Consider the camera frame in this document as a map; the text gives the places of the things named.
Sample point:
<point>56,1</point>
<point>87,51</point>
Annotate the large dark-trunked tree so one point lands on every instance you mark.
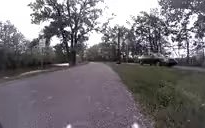
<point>72,50</point>

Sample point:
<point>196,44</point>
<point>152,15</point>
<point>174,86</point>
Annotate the grey asphalt path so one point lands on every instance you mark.
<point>76,90</point>

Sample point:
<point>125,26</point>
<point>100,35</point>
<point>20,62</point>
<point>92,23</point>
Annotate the car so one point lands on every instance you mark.
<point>156,59</point>

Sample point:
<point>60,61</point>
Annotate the row of trees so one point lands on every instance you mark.
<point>150,36</point>

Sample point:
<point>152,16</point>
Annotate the robot's own part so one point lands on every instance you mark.
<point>135,126</point>
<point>68,126</point>

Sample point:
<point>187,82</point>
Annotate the grass verge with leaves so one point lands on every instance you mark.
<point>170,93</point>

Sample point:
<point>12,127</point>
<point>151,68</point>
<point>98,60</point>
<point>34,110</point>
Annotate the hedge of bushes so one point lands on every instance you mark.
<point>13,56</point>

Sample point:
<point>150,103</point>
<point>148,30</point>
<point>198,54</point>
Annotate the pale sign on post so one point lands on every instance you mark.
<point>42,43</point>

